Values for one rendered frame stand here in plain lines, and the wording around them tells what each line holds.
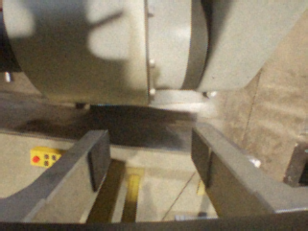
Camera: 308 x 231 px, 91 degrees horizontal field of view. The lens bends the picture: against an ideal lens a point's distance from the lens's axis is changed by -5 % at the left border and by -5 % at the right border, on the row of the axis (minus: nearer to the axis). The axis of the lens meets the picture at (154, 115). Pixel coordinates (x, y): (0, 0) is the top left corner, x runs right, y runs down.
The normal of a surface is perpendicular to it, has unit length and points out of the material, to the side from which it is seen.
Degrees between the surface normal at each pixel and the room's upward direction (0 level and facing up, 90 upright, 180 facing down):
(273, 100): 0
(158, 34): 11
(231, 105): 0
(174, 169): 0
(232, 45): 48
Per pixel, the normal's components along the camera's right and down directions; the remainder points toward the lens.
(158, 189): 0.03, 0.23
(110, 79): -0.04, 0.79
